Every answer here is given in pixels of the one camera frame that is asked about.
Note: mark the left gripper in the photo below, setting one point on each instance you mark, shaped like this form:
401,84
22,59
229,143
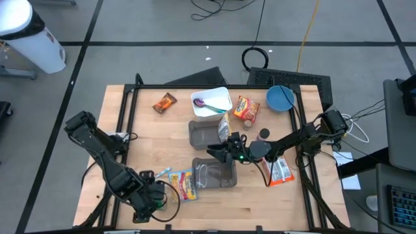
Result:
148,195

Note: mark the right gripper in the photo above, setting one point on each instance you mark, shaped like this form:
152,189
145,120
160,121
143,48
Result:
239,149

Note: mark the yellow blue ramen packet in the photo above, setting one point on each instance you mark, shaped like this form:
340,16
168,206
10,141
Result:
183,185

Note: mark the iridescent rainbow metal spoon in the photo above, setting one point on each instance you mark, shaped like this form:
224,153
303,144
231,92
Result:
199,103

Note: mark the brown orange snack packet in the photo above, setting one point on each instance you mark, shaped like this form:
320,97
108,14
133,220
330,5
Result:
164,102

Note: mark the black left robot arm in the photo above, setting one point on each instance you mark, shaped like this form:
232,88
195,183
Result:
104,159

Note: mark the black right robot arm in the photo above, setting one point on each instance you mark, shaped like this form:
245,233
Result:
292,139

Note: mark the grey plastic bin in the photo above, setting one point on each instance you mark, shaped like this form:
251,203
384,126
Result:
214,175
203,135

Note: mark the black table edge clamp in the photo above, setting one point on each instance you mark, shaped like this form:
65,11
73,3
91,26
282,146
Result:
168,228
259,229

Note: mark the black lid purple label bottle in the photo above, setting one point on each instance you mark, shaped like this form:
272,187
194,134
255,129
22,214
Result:
264,134

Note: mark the white plastic bin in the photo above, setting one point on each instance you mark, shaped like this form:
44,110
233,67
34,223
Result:
214,96

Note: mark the orange white ramen packet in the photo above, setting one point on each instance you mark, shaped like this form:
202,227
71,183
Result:
282,172

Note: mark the blue bowl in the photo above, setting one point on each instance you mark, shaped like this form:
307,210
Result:
276,100

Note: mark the black plain case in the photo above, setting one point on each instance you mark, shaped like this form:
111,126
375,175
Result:
204,77

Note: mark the black perforated case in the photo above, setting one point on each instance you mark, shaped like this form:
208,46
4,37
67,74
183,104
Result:
308,79

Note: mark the white paper sheet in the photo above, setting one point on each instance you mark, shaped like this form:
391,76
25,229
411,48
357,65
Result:
352,182

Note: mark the grey computer mouse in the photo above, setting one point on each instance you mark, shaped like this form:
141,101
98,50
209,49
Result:
372,203

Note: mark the grey desk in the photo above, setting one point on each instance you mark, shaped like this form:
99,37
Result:
398,143
382,195

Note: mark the black floor device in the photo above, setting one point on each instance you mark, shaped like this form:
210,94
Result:
5,109

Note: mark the grey stand foot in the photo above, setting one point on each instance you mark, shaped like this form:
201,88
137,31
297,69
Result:
19,73

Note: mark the white trash can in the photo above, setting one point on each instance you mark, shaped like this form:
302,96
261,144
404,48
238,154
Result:
39,48

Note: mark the keyboard with blue keys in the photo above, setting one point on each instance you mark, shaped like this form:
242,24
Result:
403,208

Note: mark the black desk device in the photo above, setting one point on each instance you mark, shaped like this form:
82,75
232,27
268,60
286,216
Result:
409,97

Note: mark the silver aluminium base bracket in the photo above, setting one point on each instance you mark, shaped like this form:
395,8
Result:
119,134

